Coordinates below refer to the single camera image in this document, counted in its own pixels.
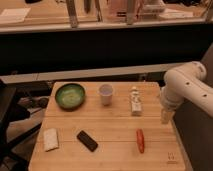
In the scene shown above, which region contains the black rectangular block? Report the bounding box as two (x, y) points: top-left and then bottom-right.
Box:
(77, 131), (98, 152)

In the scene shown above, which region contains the grey metal post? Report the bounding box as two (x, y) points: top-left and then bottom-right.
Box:
(126, 0), (136, 25)
(66, 0), (78, 28)

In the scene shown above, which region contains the grey metal post right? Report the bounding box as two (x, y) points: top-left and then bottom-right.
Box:
(126, 0), (136, 25)

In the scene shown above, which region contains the red chili pepper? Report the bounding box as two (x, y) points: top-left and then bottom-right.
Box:
(136, 129), (145, 153)

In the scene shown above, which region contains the white paper cup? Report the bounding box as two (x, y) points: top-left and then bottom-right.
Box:
(98, 84), (113, 106)

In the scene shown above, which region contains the wooden table board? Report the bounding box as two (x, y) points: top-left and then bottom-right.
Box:
(29, 82), (186, 171)

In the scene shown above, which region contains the white paper sheet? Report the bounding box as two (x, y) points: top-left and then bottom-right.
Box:
(0, 8), (30, 24)

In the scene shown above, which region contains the white bottle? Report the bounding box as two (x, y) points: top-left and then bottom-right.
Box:
(130, 86), (142, 116)

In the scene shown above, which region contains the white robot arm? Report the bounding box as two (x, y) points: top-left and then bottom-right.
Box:
(159, 61), (213, 124)

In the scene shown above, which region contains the white folded cloth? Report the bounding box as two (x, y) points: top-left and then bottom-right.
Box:
(43, 128), (59, 151)

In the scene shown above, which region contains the green ceramic bowl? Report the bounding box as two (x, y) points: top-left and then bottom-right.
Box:
(55, 83), (86, 110)

